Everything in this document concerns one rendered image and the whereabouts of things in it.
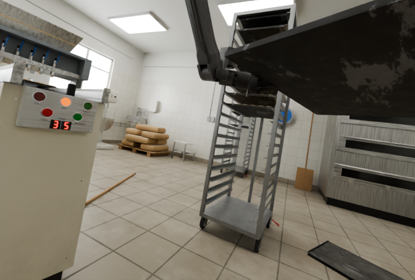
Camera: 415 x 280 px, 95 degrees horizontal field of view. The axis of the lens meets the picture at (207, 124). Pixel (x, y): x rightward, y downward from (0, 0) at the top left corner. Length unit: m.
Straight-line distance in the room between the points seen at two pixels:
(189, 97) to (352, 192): 4.07
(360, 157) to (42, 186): 3.64
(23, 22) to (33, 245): 1.25
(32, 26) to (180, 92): 4.33
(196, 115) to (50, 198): 4.49
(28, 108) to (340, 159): 3.59
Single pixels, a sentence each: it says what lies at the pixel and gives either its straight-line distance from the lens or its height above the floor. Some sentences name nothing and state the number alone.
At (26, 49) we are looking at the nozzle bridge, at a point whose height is 1.11.
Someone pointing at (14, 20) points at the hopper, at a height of 1.25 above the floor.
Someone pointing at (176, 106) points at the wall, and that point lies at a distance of 5.59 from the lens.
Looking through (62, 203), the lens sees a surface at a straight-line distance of 1.06.
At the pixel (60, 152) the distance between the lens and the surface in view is 0.98.
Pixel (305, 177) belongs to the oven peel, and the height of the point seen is 0.24.
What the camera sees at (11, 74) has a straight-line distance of 0.89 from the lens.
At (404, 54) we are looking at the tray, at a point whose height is 0.99.
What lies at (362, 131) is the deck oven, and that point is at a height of 1.21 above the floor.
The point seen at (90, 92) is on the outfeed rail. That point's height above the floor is 0.88.
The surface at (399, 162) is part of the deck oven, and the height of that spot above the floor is 0.83.
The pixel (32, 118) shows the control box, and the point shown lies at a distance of 0.90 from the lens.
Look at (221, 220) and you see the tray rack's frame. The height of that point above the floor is 0.15.
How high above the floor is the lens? 0.79
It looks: 2 degrees up
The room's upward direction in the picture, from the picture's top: 10 degrees clockwise
